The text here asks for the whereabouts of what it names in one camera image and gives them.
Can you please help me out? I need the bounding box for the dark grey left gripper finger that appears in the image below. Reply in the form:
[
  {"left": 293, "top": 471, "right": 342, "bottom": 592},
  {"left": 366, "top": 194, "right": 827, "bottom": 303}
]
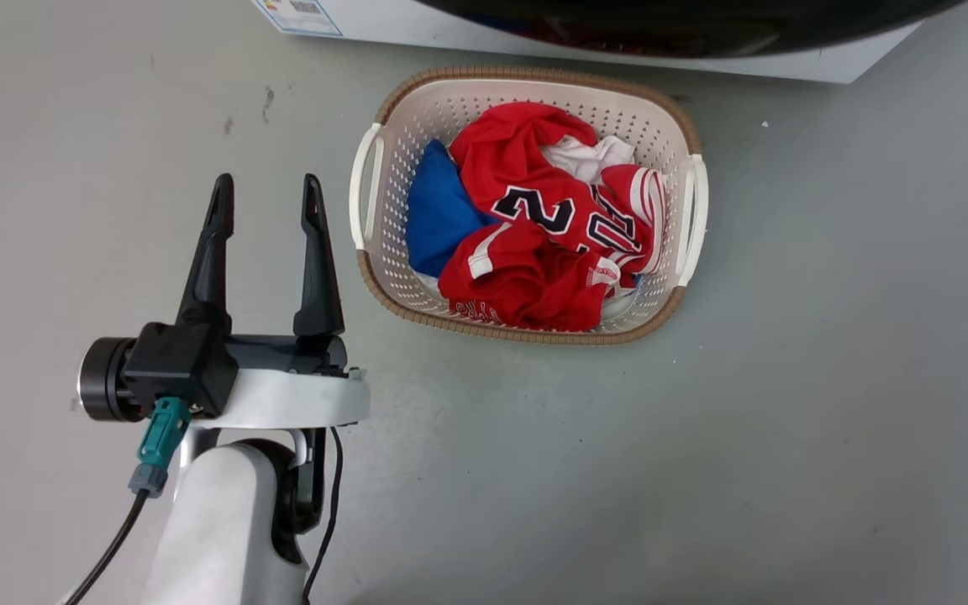
[
  {"left": 292, "top": 173, "right": 347, "bottom": 339},
  {"left": 176, "top": 173, "right": 235, "bottom": 334}
]

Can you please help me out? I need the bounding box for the black cable with teal connector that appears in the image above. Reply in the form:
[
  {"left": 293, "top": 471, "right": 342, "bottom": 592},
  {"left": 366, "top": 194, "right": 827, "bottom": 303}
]
[{"left": 64, "top": 397, "right": 192, "bottom": 605}]

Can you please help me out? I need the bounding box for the blue garment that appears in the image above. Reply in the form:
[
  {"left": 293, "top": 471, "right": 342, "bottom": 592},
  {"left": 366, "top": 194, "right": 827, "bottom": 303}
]
[{"left": 404, "top": 139, "right": 497, "bottom": 280}]

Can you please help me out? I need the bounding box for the cream laundry basket brown rim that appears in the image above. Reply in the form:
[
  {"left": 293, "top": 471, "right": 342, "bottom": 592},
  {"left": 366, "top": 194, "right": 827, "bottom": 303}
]
[{"left": 348, "top": 66, "right": 711, "bottom": 347}]

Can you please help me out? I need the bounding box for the red garment with white lettering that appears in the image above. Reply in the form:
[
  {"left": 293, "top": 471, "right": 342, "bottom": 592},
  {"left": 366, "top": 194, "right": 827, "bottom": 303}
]
[{"left": 437, "top": 220, "right": 624, "bottom": 334}]

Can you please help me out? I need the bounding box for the thin black cable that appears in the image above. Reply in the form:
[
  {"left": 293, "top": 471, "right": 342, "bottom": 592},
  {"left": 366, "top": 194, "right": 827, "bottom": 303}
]
[{"left": 302, "top": 426, "right": 345, "bottom": 605}]

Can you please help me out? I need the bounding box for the white washing machine body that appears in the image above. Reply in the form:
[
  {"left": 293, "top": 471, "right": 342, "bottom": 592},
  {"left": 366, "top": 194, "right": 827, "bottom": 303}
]
[{"left": 250, "top": 0, "right": 927, "bottom": 85}]

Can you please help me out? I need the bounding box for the dark washing machine door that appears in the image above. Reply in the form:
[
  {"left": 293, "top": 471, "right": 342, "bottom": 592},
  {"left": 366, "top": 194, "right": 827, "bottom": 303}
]
[{"left": 413, "top": 0, "right": 968, "bottom": 61}]

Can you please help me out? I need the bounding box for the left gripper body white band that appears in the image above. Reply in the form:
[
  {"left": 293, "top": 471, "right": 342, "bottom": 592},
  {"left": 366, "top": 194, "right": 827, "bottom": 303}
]
[{"left": 76, "top": 334, "right": 371, "bottom": 430}]

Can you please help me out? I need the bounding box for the energy label sticker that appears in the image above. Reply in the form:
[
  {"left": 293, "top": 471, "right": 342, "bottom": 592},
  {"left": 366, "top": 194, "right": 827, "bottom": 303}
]
[{"left": 252, "top": 0, "right": 345, "bottom": 38}]

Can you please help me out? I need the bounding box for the red jersey with black numbers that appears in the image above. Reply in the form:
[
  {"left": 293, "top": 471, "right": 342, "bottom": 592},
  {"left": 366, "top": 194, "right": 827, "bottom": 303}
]
[{"left": 449, "top": 102, "right": 668, "bottom": 280}]

